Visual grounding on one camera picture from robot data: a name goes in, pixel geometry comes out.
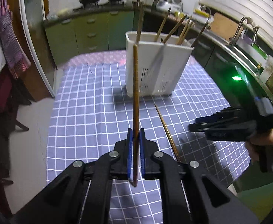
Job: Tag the glass sliding door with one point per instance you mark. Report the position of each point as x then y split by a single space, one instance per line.
31 28

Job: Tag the wooden cutting board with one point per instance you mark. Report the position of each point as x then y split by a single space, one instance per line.
225 24

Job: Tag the white plastic utensil holder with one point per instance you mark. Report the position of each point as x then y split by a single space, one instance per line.
173 60

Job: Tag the purple checked apron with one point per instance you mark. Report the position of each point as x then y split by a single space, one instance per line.
10 42

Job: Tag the clear plastic bag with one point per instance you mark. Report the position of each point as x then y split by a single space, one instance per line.
64 11

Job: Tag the gas stove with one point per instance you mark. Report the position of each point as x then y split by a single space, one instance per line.
99 6

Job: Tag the green kitchen cabinets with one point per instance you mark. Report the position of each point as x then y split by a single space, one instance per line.
87 35

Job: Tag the yellow sponge holder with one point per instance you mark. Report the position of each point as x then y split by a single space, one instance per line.
200 12

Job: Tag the white rice cooker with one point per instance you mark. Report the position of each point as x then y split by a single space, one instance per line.
164 4

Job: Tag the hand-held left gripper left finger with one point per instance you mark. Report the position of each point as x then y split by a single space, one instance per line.
129 154

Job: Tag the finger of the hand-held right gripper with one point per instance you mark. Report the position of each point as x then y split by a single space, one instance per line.
225 131
225 116

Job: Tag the dark brown chopstick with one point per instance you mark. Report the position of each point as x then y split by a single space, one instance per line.
135 98

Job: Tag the small steel faucet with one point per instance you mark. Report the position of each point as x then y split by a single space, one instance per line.
206 11

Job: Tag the tall steel faucet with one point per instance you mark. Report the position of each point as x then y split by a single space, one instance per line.
240 28

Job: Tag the bunch of wooden chopsticks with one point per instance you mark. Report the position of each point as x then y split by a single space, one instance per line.
140 21

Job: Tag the clear storage jar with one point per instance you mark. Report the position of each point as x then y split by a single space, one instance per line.
270 70

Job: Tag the pink patterned cloth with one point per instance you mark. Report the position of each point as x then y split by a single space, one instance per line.
94 57

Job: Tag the steel kitchen sink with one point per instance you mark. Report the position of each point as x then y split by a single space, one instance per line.
232 46

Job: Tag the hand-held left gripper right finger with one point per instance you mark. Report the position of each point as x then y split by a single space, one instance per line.
141 154

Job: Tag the thin brown chopstick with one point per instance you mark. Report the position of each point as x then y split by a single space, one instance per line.
165 127

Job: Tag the blue checked tablecloth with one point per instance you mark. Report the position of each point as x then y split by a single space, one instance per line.
87 109

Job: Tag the dark wooden chair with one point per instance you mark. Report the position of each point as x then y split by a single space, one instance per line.
10 112

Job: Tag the white slatted shutter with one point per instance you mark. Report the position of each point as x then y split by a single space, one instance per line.
239 0

